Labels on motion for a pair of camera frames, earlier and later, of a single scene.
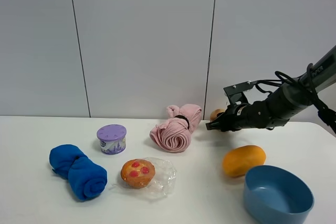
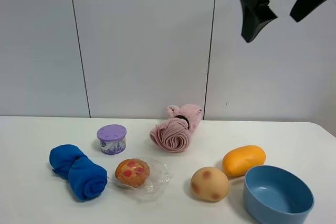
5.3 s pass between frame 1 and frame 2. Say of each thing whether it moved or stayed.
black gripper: moved
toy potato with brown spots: moved
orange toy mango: stayed
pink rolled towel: stayed
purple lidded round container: stayed
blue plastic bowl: stayed
